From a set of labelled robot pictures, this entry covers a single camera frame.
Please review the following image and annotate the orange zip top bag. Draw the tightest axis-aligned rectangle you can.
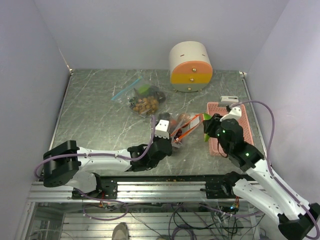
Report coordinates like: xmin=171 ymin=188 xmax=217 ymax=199
xmin=169 ymin=113 xmax=203 ymax=149

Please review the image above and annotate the pink perforated plastic basket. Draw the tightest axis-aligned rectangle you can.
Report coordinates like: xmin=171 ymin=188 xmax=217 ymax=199
xmin=203 ymin=102 xmax=254 ymax=160

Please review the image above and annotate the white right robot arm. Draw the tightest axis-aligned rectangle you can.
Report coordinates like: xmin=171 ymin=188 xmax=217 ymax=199
xmin=203 ymin=113 xmax=320 ymax=240

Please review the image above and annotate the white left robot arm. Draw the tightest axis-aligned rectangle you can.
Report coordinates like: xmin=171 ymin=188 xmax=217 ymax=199
xmin=43 ymin=135 xmax=173 ymax=199

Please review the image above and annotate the fake brown round fruit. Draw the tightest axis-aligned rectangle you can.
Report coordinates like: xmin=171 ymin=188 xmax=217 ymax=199
xmin=177 ymin=113 xmax=191 ymax=125

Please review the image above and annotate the fake brown longan bunch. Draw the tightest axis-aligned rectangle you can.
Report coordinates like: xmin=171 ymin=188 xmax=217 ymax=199
xmin=129 ymin=96 xmax=160 ymax=115

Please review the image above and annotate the blue zip top bag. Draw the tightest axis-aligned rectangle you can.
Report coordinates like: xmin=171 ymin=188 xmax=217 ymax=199
xmin=111 ymin=76 xmax=167 ymax=118

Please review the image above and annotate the fake green vegetable piece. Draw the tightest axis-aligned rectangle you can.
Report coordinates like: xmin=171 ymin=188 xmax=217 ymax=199
xmin=137 ymin=84 xmax=151 ymax=95

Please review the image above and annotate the small white plastic clip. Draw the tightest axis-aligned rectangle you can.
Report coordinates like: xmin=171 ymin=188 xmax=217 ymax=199
xmin=220 ymin=95 xmax=239 ymax=105

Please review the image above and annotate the round mini drawer cabinet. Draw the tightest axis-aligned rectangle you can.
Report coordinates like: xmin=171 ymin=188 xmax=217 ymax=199
xmin=169 ymin=41 xmax=213 ymax=93

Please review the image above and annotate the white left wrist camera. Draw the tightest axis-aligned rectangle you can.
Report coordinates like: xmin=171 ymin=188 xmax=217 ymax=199
xmin=154 ymin=119 xmax=170 ymax=139

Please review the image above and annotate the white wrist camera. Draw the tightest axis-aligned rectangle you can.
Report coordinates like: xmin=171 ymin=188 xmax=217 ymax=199
xmin=154 ymin=119 xmax=170 ymax=139
xmin=220 ymin=106 xmax=242 ymax=122

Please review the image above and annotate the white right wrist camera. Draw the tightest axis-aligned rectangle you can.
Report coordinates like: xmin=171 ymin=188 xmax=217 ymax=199
xmin=220 ymin=106 xmax=242 ymax=122

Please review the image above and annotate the aluminium rail frame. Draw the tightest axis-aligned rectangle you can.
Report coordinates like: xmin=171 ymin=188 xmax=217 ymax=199
xmin=16 ymin=174 xmax=282 ymax=240

